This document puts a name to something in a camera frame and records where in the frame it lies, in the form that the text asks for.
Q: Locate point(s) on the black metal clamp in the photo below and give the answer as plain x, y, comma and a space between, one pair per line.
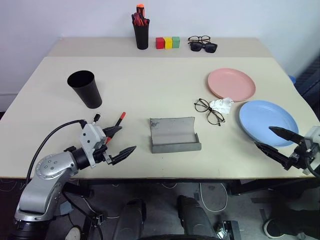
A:
228, 228
96, 220

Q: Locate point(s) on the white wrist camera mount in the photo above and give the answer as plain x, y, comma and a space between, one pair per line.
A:
314, 133
88, 137

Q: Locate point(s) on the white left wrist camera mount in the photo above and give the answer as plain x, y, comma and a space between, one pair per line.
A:
88, 137

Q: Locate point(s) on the black thick-rimmed eyeglasses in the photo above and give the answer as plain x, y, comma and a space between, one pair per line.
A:
205, 38

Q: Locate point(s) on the dark rounded shape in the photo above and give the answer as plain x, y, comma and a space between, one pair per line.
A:
193, 220
131, 220

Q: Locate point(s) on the grey glasses case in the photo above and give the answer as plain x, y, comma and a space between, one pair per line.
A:
172, 135

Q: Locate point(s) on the blue plastic container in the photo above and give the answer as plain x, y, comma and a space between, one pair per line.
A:
293, 80

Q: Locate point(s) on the blue plate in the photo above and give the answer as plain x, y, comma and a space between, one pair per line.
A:
262, 120

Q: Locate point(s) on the red black pen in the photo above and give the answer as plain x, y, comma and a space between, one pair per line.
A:
122, 115

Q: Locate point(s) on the white tissue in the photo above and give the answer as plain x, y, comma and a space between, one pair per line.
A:
222, 105

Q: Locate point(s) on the yellow wooden block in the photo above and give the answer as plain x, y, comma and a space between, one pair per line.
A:
168, 43

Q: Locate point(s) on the red wooden block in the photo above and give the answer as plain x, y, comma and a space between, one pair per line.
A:
159, 43

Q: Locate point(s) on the green wooden block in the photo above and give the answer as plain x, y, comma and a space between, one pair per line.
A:
176, 42

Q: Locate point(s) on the pink plate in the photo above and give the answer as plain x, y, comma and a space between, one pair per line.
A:
231, 83

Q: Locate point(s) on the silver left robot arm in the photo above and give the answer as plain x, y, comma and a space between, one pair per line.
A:
47, 170

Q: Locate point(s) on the large black plastic cup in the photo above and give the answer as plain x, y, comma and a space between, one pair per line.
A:
87, 92

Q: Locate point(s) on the grey-blue square pad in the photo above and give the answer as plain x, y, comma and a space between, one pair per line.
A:
64, 208

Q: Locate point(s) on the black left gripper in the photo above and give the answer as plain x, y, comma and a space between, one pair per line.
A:
101, 155

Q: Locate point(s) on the black shoe white sole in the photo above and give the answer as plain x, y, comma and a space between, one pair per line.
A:
271, 230

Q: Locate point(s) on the thin-rimmed tortoiseshell eyeglasses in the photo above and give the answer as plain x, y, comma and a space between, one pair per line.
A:
201, 105

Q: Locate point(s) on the orange-capped black screwdriver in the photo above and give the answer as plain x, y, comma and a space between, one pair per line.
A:
140, 11

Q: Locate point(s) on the white-tipped black pen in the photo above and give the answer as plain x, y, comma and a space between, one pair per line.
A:
97, 117

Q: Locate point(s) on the white round disc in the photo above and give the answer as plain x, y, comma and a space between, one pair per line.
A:
73, 233

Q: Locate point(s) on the dark ribbed radiator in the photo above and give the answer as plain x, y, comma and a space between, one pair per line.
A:
308, 80

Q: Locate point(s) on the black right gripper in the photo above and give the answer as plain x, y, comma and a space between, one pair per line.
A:
300, 157

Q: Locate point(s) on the black sunglasses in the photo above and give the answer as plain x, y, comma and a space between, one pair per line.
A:
211, 48

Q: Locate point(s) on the red black screwdriver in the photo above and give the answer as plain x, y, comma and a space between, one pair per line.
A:
136, 20
145, 21

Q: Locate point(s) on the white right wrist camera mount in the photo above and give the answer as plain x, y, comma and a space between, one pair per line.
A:
314, 133

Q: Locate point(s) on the black pen holder cup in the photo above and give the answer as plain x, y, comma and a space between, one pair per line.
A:
142, 37

